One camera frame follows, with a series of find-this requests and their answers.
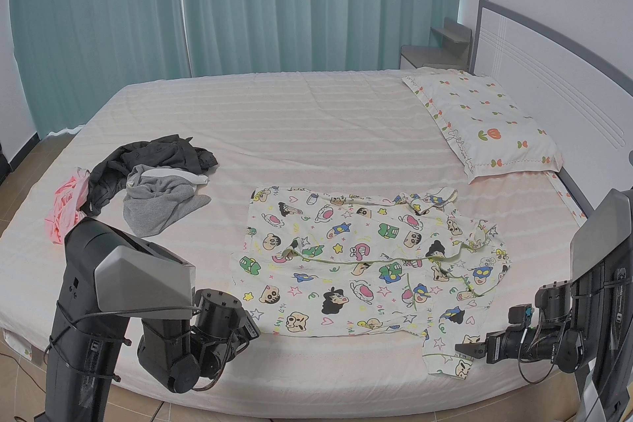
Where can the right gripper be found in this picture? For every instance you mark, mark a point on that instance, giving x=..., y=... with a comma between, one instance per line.
x=504, y=346

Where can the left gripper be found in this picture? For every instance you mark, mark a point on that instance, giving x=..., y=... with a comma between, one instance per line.
x=250, y=326

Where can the white printed pyjama top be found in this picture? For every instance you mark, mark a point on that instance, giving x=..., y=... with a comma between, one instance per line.
x=346, y=262

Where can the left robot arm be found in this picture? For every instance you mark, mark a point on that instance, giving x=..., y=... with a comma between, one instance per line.
x=79, y=311

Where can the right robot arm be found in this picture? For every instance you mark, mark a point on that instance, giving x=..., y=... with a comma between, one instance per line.
x=603, y=311

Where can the bed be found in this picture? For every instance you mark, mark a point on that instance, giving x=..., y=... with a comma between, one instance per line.
x=321, y=123

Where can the grey garment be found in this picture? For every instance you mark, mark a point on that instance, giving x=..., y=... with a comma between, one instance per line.
x=153, y=207

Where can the black garment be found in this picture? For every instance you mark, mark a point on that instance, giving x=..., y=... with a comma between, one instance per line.
x=148, y=155

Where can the white printed pillow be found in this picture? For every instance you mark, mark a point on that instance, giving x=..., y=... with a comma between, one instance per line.
x=484, y=128

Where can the pink garment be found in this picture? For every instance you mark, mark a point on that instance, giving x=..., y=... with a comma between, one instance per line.
x=64, y=207

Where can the grey bedside table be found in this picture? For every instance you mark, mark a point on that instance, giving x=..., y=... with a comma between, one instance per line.
x=425, y=56

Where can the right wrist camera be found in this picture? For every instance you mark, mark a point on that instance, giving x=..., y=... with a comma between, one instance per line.
x=519, y=315

